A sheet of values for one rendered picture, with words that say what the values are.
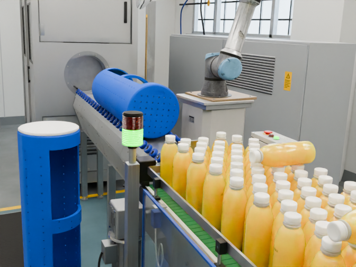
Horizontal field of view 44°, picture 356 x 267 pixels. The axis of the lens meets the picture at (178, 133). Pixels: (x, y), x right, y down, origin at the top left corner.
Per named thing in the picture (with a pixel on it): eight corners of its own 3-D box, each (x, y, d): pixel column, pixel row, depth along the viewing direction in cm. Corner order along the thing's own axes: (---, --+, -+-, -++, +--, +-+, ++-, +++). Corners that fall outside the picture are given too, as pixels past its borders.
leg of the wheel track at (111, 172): (114, 249, 304) (114, 162, 290) (116, 252, 299) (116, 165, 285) (106, 250, 302) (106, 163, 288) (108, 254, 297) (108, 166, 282)
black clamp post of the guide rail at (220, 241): (220, 264, 117) (222, 237, 115) (226, 270, 114) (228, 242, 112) (213, 266, 116) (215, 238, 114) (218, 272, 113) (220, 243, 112)
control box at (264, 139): (269, 152, 189) (271, 130, 187) (297, 166, 171) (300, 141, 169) (249, 154, 186) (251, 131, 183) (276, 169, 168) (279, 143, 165)
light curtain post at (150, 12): (148, 216, 359) (153, 0, 320) (151, 219, 354) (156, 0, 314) (141, 217, 357) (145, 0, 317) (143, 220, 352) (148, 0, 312)
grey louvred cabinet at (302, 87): (202, 151, 556) (207, 35, 522) (334, 216, 373) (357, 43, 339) (163, 156, 530) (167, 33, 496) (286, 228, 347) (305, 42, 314)
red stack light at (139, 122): (139, 125, 137) (139, 113, 136) (145, 130, 131) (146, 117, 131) (119, 126, 135) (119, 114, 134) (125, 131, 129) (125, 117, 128)
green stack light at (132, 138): (139, 140, 138) (139, 125, 137) (145, 145, 133) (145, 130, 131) (119, 142, 136) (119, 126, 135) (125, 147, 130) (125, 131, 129)
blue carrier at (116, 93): (129, 110, 310) (134, 70, 304) (176, 140, 231) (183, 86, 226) (89, 107, 298) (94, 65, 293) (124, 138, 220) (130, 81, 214)
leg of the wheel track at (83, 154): (87, 197, 392) (86, 130, 378) (88, 200, 387) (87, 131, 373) (80, 198, 390) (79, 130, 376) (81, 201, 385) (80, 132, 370)
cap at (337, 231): (346, 245, 83) (338, 246, 82) (332, 234, 86) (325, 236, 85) (349, 225, 81) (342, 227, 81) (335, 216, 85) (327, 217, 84)
